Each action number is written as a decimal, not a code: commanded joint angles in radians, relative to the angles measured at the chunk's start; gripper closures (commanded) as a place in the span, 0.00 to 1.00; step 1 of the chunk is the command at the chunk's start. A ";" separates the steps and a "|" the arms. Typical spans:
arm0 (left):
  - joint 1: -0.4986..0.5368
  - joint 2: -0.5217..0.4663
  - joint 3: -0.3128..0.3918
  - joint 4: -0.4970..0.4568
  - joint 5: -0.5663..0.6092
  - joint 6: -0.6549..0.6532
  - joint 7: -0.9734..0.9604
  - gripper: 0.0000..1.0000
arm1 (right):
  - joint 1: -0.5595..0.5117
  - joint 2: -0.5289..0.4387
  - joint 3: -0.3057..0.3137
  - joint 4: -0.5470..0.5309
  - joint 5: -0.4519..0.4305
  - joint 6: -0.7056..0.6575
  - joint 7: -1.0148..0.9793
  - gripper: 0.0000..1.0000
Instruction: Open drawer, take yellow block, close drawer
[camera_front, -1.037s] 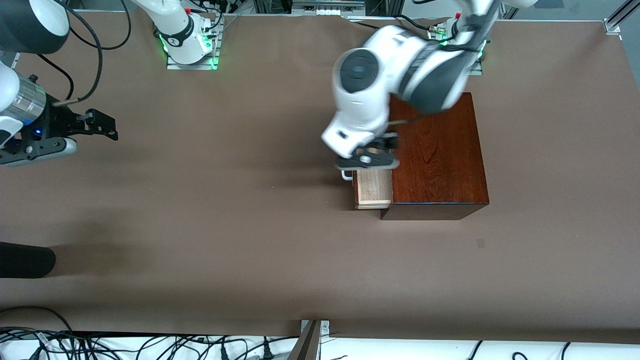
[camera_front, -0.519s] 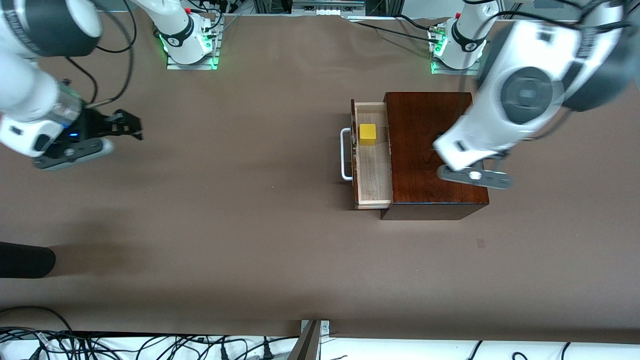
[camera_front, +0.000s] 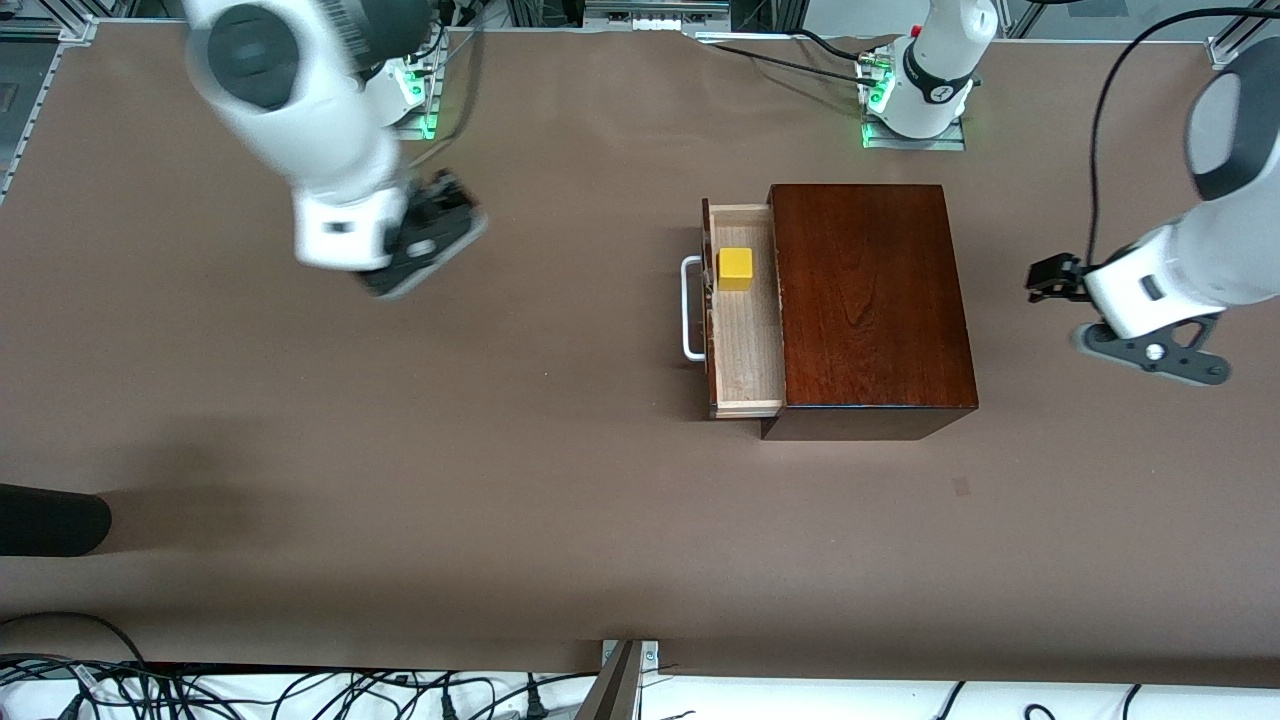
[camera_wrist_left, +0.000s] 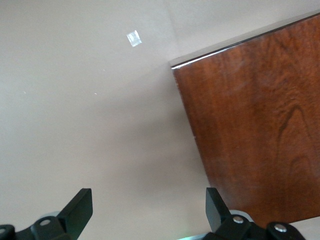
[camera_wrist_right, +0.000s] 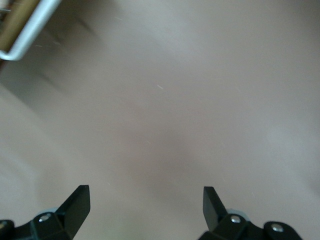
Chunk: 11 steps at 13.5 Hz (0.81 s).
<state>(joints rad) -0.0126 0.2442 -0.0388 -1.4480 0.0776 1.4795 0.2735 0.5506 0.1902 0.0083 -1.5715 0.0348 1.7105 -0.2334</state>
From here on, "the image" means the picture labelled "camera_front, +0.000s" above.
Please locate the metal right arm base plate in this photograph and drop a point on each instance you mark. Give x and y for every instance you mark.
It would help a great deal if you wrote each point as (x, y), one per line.
(420, 122)

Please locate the yellow cube block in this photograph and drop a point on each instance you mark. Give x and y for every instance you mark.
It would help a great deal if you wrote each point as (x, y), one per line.
(735, 268)

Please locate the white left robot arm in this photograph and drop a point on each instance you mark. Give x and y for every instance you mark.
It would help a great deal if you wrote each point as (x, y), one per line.
(1190, 270)

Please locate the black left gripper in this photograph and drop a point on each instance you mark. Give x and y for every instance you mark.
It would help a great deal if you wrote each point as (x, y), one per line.
(1056, 276)

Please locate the silver power strip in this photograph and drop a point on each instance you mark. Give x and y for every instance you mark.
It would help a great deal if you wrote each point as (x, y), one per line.
(655, 12)

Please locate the brown paper table cover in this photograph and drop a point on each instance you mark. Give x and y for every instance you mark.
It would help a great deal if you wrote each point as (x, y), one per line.
(500, 450)

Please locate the dark brown wooden cabinet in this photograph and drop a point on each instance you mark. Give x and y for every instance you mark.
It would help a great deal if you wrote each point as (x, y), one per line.
(870, 300)

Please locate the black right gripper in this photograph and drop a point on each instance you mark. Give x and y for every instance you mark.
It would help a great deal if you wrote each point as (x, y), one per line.
(437, 208)

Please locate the metal bracket with grey profile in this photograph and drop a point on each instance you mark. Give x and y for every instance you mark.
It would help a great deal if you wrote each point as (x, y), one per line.
(615, 685)

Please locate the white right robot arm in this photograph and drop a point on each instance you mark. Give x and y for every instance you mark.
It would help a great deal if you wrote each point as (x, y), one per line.
(320, 150)

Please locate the metal corner bracket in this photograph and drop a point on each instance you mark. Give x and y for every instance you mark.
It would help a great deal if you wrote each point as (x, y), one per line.
(1222, 55)

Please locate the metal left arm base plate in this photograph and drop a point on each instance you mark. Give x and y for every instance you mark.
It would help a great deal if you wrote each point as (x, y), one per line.
(915, 143)

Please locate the black cylindrical object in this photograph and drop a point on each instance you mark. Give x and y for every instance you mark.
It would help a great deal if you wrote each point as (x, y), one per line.
(50, 520)

